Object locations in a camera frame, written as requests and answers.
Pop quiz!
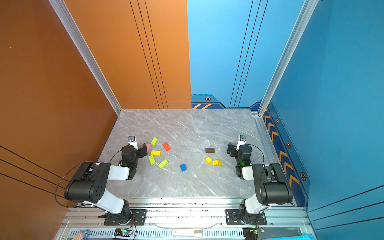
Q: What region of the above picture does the yellow cube block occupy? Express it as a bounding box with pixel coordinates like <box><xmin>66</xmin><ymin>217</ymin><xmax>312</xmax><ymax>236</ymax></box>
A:
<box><xmin>205</xmin><ymin>157</ymin><xmax>213</xmax><ymax>165</ymax></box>

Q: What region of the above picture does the yellow long wood block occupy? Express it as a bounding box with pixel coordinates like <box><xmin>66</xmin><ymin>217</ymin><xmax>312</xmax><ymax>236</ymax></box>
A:
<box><xmin>151</xmin><ymin>150</ymin><xmax>162</xmax><ymax>156</ymax></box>

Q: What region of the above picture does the red wood block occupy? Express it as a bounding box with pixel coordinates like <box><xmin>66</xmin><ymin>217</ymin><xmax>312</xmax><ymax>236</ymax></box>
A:
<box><xmin>163</xmin><ymin>143</ymin><xmax>171</xmax><ymax>152</ymax></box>

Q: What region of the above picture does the pink utility knife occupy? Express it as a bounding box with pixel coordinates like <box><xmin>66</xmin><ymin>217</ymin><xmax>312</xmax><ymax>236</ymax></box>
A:
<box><xmin>172</xmin><ymin>229</ymin><xmax>203</xmax><ymax>238</ymax></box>

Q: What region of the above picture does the right small circuit board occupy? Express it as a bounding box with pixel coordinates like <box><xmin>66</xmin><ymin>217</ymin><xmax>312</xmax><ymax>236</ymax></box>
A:
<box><xmin>250</xmin><ymin>228</ymin><xmax>265</xmax><ymax>236</ymax></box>

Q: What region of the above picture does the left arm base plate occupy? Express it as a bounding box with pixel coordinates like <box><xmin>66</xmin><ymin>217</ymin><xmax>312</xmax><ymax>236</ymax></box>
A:
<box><xmin>104</xmin><ymin>209</ymin><xmax>147</xmax><ymax>227</ymax></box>

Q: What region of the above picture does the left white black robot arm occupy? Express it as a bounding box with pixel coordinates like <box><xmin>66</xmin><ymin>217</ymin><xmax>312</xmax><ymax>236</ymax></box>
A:
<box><xmin>64</xmin><ymin>144</ymin><xmax>148</xmax><ymax>226</ymax></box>

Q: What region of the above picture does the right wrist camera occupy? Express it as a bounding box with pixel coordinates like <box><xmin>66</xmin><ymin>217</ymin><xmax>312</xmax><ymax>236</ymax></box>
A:
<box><xmin>236</xmin><ymin>135</ymin><xmax>247</xmax><ymax>151</ymax></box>

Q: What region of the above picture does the colourful snack wrapper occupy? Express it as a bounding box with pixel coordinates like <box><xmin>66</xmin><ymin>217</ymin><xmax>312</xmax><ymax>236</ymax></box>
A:
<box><xmin>72</xmin><ymin>230</ymin><xmax>90</xmax><ymax>240</ymax></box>

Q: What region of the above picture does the green circuit board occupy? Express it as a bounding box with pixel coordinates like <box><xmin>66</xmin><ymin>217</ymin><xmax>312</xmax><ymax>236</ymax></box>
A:
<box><xmin>114</xmin><ymin>228</ymin><xmax>135</xmax><ymax>240</ymax></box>

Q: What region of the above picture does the green block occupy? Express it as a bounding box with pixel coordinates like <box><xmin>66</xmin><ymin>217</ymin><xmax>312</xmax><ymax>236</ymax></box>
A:
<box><xmin>149</xmin><ymin>155</ymin><xmax>156</xmax><ymax>165</ymax></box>
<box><xmin>158</xmin><ymin>160</ymin><xmax>169</xmax><ymax>169</ymax></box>
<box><xmin>151</xmin><ymin>137</ymin><xmax>159</xmax><ymax>146</ymax></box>

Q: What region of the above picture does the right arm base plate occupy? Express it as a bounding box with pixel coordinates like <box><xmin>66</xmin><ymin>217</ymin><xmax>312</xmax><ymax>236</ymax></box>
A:
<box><xmin>225</xmin><ymin>209</ymin><xmax>268</xmax><ymax>226</ymax></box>

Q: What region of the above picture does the blue wood block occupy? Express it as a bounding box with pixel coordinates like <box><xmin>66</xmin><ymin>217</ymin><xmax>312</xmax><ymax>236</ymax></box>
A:
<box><xmin>180</xmin><ymin>164</ymin><xmax>187</xmax><ymax>172</ymax></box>

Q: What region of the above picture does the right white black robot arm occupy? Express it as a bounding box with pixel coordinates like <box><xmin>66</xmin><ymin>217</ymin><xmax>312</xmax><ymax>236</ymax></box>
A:
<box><xmin>226</xmin><ymin>143</ymin><xmax>294</xmax><ymax>226</ymax></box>

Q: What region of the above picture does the yellow wedge block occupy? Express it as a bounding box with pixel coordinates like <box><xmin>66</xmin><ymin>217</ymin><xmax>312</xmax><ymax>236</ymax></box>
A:
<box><xmin>213</xmin><ymin>160</ymin><xmax>222</xmax><ymax>167</ymax></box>

